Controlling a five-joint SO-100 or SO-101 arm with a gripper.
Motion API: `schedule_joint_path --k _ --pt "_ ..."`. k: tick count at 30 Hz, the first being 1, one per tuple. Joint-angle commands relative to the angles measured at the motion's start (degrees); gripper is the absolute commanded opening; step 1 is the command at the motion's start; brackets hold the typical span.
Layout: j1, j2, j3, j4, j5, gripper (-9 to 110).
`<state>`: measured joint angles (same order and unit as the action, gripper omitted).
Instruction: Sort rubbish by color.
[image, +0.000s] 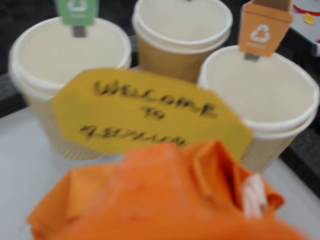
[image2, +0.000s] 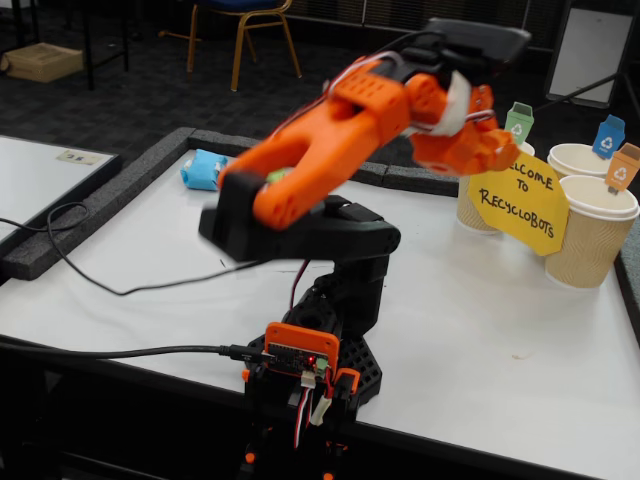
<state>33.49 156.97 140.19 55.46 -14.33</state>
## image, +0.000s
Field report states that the yellow handwritten welcome sign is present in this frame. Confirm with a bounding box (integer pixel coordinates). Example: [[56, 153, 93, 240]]
[[51, 67, 255, 161]]

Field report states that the red cord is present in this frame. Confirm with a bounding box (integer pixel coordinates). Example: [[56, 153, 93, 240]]
[[291, 2, 320, 14]]

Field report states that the orange paper rubbish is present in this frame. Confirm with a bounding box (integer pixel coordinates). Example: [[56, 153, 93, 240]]
[[26, 139, 286, 240]]

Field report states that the white side board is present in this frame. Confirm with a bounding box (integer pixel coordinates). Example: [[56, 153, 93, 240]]
[[289, 0, 320, 55]]

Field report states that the paper cup with blue tag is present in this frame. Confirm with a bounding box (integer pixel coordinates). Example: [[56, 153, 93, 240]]
[[131, 0, 234, 85]]

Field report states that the black foam border strip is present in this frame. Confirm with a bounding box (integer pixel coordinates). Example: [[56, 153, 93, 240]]
[[0, 73, 35, 120], [278, 124, 320, 187]]

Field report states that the small yellow item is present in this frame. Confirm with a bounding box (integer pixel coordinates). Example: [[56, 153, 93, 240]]
[[303, 12, 315, 26]]

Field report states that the green recycling bin tag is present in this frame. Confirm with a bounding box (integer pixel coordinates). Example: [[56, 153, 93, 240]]
[[54, 0, 101, 38]]

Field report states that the paper cup with orange tag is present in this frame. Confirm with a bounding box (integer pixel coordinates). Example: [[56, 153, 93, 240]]
[[197, 44, 320, 173]]

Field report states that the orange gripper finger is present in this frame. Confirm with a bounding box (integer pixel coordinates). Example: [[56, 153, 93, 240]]
[[57, 144, 308, 240]]

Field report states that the orange recycling bin tag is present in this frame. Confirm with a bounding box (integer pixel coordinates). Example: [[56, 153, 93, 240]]
[[237, 0, 294, 61]]

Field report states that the paper cup with green tag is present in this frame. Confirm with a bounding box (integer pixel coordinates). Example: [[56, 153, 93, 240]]
[[8, 16, 133, 161]]

